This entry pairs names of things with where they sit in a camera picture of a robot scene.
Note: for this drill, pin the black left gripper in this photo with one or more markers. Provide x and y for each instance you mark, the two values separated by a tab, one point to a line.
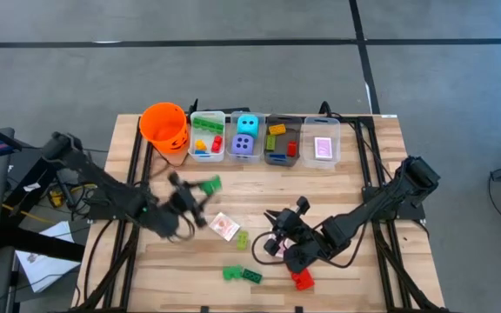
183	202

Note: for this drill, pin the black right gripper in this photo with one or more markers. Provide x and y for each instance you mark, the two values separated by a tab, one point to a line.
294	226

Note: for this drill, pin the large green toy brick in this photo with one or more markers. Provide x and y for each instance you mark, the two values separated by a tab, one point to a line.
231	273
211	186

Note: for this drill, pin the lime rounded toy brick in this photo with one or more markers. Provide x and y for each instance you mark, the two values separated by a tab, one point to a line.
242	240

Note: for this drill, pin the orange print card deck box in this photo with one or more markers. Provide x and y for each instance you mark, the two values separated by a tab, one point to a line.
224	227

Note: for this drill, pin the dark green brick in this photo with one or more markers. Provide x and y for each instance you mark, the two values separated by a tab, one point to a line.
251	276

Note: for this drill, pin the blue toy brick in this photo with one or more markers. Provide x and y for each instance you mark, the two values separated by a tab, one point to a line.
276	157
201	153

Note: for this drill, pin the large red toy brick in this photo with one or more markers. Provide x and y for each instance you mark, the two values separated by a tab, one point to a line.
303	280

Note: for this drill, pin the yellow toy brick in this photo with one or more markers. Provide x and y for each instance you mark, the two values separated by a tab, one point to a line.
200	145

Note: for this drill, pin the small red toy brick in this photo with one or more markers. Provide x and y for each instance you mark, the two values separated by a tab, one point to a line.
216	144
291	149

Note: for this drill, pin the purple foam die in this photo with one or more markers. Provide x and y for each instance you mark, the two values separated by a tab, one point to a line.
242	144

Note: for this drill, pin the lime studded brick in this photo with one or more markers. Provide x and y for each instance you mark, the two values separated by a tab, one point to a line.
270	143

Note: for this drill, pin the teal foam die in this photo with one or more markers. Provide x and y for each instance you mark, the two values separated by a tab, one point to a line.
248	125

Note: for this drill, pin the white purple card deck box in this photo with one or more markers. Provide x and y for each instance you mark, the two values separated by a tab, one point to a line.
323	148

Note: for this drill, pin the orange-yellow studded brick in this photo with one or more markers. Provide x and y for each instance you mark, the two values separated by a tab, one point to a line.
276	129

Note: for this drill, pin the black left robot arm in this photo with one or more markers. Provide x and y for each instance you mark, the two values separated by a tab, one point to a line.
102	187

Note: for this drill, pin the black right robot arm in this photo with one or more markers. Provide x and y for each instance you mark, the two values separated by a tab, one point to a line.
363	213

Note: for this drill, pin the white plastic bin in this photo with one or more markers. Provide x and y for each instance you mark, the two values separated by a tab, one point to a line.
207	131

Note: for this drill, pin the clear plastic bin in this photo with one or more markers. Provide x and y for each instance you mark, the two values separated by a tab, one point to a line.
307	150
229	126

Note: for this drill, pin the orange pumpkin face bucket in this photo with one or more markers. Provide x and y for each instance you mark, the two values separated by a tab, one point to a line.
163	126

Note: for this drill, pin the grey plastic bin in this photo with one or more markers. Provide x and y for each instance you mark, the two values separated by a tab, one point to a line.
283	143

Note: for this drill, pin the yellow tool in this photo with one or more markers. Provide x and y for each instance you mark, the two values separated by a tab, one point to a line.
55	198

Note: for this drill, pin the black floor stand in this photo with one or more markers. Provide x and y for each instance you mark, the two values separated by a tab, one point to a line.
44	247

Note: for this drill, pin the white paper sheets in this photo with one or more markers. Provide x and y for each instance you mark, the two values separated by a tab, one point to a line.
46	269

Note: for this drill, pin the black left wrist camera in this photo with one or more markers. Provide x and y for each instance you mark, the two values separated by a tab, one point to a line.
173	178

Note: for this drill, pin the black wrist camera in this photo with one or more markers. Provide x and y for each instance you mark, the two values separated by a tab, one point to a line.
302	204
173	178

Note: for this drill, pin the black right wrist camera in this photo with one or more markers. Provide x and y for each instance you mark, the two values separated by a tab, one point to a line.
302	204

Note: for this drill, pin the black table frame rails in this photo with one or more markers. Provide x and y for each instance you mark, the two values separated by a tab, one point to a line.
122	261
360	143

